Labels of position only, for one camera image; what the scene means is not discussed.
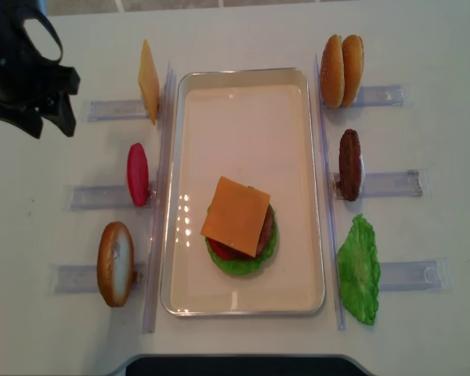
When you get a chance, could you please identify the red tomato slice on stack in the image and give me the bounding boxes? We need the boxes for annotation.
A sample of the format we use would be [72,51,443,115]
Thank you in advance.
[207,238,247,261]

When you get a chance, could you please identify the clear bun holder track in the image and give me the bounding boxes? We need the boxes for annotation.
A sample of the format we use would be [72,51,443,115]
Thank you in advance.
[49,262,147,295]
[352,83,410,107]

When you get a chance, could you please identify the red tomato slice standing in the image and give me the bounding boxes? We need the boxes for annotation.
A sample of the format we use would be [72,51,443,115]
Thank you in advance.
[126,143,149,207]

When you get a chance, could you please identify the clear left bun holder track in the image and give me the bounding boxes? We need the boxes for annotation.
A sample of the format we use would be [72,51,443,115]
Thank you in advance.
[49,262,147,295]

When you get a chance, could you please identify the brown meat patty standing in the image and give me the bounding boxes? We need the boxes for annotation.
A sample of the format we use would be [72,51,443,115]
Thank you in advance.
[339,129,363,201]

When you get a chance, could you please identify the white rectangular serving tray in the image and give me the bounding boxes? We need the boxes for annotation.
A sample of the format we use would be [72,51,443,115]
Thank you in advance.
[161,68,325,316]

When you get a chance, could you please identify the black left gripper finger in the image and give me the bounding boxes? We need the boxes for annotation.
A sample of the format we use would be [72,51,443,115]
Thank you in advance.
[0,105,43,139]

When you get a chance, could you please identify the plain bun half standing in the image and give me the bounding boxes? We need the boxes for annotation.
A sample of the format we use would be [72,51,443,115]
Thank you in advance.
[342,34,364,107]

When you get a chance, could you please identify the green lettuce leaf standing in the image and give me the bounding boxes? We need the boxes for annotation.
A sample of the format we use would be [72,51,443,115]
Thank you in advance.
[337,214,381,325]

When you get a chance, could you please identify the clear lettuce holder track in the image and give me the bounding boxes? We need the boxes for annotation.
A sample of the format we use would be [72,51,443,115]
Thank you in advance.
[379,258,452,291]

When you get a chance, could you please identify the clear patty holder track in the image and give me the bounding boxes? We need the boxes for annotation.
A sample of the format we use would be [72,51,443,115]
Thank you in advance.
[359,169,431,198]

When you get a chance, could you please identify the clear left long rail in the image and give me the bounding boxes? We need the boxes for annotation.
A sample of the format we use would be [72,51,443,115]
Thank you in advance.
[143,65,177,333]

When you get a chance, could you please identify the green lettuce leaf on stack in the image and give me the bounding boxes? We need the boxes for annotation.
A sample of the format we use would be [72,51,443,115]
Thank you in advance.
[205,207,278,277]

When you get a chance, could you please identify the orange cheese slice front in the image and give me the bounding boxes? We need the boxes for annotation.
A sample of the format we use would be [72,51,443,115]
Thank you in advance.
[201,176,270,257]

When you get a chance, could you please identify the sesame bun half standing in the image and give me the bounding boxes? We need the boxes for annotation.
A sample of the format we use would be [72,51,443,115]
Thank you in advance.
[320,34,345,109]

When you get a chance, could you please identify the clear tomato holder track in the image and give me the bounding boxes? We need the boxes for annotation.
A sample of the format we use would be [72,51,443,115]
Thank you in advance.
[63,185,137,212]

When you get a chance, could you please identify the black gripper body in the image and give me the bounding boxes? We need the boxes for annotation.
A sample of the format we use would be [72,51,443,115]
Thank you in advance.
[0,1,80,109]

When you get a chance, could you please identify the bun top standing left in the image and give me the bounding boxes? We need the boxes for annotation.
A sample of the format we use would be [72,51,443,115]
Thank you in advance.
[97,222,134,308]

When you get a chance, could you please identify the clear cheese holder track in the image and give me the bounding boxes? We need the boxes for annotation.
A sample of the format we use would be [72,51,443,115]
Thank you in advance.
[81,99,150,122]

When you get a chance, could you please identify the orange cheese slice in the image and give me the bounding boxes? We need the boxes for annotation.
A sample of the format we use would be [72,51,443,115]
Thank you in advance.
[201,176,270,257]
[138,39,160,125]

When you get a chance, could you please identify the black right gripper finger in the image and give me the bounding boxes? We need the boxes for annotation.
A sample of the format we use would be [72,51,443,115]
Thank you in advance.
[41,93,76,137]

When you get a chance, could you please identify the brown meat patty on stack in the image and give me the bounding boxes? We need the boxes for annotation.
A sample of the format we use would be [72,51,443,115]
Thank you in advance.
[255,205,275,258]

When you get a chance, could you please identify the orange cheese slice rear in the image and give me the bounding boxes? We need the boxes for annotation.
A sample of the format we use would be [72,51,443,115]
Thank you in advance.
[138,39,160,125]

